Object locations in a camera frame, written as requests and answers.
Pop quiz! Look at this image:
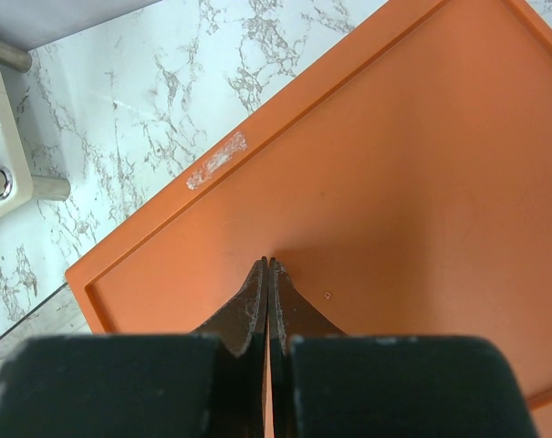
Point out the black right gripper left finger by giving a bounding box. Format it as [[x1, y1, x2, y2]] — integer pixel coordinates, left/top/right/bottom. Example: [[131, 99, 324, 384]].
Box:
[[191, 257, 268, 437]]

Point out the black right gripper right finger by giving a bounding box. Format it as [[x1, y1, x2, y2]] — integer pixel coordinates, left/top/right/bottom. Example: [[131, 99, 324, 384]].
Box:
[[268, 258, 345, 437]]

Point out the orange drawer box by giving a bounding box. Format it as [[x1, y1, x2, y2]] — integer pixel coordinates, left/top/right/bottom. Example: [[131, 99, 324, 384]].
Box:
[[66, 1, 552, 437]]

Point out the clear drawer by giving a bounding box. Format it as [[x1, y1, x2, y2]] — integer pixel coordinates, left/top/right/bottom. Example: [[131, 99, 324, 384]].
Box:
[[0, 284, 91, 360]]

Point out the white two-tier shelf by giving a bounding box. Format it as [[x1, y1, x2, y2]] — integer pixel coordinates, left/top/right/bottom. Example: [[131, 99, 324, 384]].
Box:
[[0, 41, 70, 218]]

